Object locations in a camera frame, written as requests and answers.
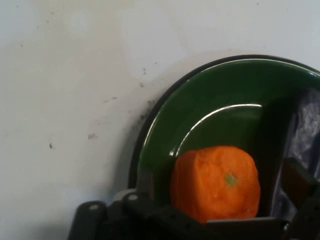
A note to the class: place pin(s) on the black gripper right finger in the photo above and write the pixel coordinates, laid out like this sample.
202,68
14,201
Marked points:
305,200

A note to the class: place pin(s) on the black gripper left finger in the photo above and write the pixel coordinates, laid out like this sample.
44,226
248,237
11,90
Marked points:
150,220

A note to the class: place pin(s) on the orange toy fruit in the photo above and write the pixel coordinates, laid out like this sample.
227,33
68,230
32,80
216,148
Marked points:
207,185

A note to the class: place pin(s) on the dark green plate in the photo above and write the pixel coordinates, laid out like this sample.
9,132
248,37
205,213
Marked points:
225,85

